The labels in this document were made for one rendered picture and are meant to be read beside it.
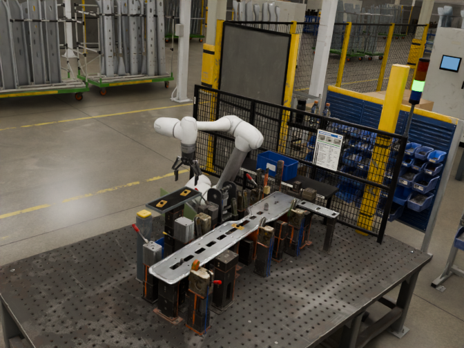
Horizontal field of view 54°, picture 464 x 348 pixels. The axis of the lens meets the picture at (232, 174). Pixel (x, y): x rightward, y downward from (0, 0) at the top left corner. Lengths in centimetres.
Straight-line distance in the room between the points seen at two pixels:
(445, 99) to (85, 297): 776
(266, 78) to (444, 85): 484
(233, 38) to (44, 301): 376
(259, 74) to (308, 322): 321
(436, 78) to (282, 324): 732
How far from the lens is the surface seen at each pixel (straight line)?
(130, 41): 1062
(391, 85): 333
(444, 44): 930
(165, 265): 248
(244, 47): 539
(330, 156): 355
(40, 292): 289
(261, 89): 521
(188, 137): 270
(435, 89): 937
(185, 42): 961
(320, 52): 715
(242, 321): 263
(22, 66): 949
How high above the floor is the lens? 242
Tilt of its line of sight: 23 degrees down
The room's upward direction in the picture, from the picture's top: 5 degrees clockwise
